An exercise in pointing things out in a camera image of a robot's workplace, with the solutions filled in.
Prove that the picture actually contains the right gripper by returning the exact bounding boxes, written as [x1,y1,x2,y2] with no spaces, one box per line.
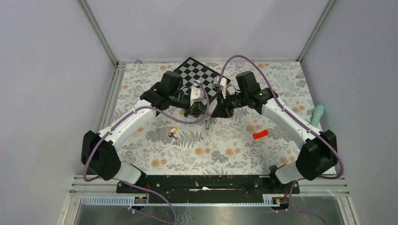
[211,89,248,119]

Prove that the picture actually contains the grey metal key holder plate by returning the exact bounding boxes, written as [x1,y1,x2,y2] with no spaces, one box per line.
[205,116,212,135]

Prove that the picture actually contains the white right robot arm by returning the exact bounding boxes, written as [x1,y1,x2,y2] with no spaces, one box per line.
[212,71,338,193]

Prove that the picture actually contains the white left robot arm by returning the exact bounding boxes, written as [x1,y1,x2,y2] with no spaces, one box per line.
[81,71,210,193]

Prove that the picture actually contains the black and silver chessboard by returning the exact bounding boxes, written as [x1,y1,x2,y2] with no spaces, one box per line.
[174,57,220,103]

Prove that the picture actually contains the red key tag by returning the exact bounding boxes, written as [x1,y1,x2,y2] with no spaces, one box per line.
[252,129,269,140]

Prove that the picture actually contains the floral table mat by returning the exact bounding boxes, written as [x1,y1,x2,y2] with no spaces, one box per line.
[118,61,314,175]

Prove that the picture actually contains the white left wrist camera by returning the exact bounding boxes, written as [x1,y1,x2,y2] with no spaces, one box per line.
[190,81,205,104]

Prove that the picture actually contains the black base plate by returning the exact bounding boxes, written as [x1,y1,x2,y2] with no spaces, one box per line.
[116,175,300,204]

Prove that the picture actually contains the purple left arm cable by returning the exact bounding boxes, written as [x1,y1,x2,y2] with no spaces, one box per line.
[82,80,210,225]

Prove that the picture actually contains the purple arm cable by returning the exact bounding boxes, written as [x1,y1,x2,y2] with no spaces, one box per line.
[82,80,210,225]
[217,55,344,225]

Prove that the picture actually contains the mint green handle tool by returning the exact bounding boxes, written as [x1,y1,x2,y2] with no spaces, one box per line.
[310,105,325,127]

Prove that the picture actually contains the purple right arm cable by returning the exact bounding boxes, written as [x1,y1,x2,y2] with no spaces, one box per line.
[217,55,344,225]

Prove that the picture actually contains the aluminium frame rails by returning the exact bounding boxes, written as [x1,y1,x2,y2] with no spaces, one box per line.
[63,0,361,225]

